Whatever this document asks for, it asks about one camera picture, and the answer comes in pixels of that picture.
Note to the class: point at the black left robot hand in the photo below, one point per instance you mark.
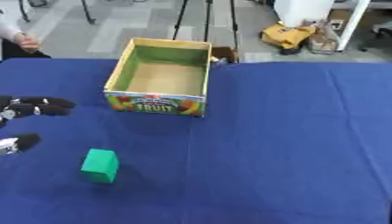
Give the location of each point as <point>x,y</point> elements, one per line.
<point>35,110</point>

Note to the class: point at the cardboard box with green inside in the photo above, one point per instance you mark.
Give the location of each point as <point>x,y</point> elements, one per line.
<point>164,78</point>

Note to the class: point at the small brown cardboard box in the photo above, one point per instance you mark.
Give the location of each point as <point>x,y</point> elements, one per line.
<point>225,54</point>

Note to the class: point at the person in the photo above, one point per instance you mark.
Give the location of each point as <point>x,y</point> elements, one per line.
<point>15,38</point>

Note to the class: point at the green rectangular block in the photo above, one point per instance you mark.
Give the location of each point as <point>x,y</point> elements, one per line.
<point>100,165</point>

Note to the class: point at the black chair legs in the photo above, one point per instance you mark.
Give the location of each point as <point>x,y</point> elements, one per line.
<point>56,11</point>

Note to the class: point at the black tripod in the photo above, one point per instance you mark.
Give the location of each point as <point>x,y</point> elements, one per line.
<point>206,20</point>

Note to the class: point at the clear plastic bag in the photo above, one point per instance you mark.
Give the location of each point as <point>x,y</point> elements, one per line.
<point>323,38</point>

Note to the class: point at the white cabinet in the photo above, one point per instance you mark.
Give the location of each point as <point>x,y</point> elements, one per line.
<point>321,17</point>

